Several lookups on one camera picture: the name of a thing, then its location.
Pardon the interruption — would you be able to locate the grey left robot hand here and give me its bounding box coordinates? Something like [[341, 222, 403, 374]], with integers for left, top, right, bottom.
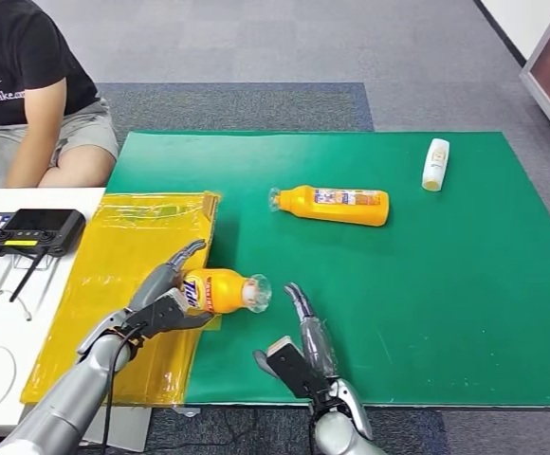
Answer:
[[124, 238, 215, 340]]

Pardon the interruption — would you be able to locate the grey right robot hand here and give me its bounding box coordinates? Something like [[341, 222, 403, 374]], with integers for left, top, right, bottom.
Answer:
[[252, 282, 341, 384]]

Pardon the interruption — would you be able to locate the orange bottle with label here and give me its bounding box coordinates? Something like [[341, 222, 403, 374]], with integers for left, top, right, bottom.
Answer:
[[180, 267, 273, 316], [268, 185, 391, 228]]

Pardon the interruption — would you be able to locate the small white bottle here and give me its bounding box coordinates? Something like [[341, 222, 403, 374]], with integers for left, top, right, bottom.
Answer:
[[420, 137, 450, 192]]

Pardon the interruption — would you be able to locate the yellow plastic-wrapped cardboard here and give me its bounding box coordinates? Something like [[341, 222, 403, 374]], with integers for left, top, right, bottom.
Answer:
[[21, 191, 222, 408]]

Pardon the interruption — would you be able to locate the green table mat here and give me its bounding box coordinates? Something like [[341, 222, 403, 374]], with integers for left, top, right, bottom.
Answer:
[[106, 130, 550, 409]]

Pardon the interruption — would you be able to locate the black controller with antennas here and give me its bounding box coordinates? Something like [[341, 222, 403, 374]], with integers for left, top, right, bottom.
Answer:
[[0, 208, 86, 304]]

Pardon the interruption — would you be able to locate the person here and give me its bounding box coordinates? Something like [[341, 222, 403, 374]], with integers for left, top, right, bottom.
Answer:
[[0, 0, 119, 190]]

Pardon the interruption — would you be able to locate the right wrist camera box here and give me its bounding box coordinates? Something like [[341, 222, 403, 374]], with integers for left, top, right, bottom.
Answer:
[[266, 336, 329, 403]]

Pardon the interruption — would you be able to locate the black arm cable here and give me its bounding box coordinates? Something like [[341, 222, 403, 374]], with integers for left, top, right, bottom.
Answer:
[[102, 326, 138, 455]]

